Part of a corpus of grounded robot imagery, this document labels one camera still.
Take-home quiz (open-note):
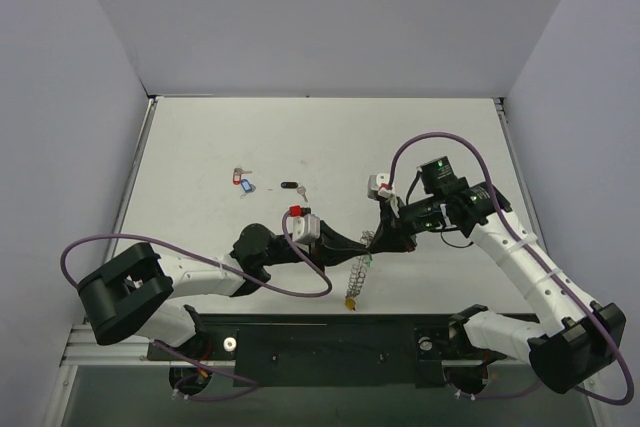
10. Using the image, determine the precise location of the round metal keyring disc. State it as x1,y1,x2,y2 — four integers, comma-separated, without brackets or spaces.
345,231,373,299

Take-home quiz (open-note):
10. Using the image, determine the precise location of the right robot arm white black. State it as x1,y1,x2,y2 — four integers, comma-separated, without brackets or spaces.
367,157,626,394

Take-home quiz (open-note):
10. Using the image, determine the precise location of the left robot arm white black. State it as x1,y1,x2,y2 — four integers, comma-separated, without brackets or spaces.
76,215,369,359

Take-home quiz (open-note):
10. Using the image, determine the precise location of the yellow tag key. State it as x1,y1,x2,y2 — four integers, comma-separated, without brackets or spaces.
345,298,357,311

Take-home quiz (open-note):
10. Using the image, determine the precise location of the silver key black tag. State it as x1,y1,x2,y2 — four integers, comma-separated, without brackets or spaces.
280,181,308,203

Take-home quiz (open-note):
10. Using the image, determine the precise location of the blue tag key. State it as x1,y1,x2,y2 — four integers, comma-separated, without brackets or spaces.
240,179,256,198

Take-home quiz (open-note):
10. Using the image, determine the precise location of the red tag key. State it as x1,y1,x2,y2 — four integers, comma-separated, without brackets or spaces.
232,166,252,185

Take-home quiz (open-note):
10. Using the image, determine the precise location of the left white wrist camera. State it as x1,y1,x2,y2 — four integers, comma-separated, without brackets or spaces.
288,205,321,246

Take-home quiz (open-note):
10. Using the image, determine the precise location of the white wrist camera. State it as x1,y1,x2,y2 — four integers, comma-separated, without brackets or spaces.
367,173,399,215
288,205,321,246

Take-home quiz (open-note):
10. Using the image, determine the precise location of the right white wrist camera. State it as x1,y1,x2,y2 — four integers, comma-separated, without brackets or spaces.
367,173,399,215

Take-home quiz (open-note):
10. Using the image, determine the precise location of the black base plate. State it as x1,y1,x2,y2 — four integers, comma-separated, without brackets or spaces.
177,313,486,388

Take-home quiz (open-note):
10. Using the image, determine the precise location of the aluminium frame rail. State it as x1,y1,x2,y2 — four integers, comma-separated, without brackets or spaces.
62,326,599,368

